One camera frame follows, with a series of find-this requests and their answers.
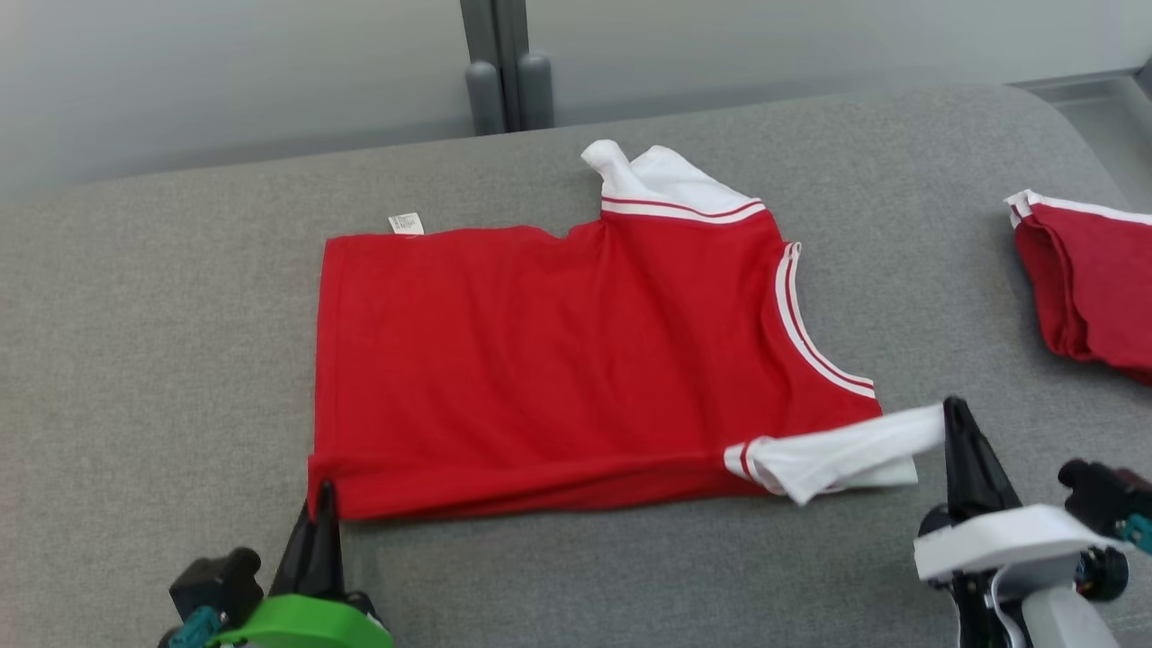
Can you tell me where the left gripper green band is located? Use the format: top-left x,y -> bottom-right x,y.
207,480 -> 395,648

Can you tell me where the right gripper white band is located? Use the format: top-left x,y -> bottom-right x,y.
913,395 -> 1126,586

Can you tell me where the red shorts white trim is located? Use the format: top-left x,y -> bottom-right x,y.
1003,188 -> 1152,386

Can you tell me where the red white sleeved shirt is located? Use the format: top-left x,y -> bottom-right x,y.
306,138 -> 946,523

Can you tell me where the grey metal floor rail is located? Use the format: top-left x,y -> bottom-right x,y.
1008,56 -> 1152,113

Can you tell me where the grey cylinder post bumper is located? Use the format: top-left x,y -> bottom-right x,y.
517,51 -> 554,131
464,60 -> 507,137

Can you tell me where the grey metal partition post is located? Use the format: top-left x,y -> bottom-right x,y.
460,0 -> 530,134

